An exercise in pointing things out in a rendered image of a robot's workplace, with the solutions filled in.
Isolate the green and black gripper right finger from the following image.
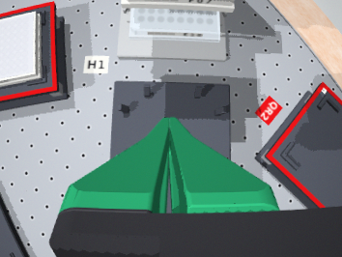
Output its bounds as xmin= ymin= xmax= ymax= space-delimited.
xmin=169 ymin=117 xmax=280 ymax=214

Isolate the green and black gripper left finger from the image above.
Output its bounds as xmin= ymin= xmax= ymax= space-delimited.
xmin=59 ymin=118 xmax=169 ymax=214

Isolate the grey perforated base plate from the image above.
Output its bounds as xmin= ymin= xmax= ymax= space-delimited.
xmin=0 ymin=0 xmax=342 ymax=257

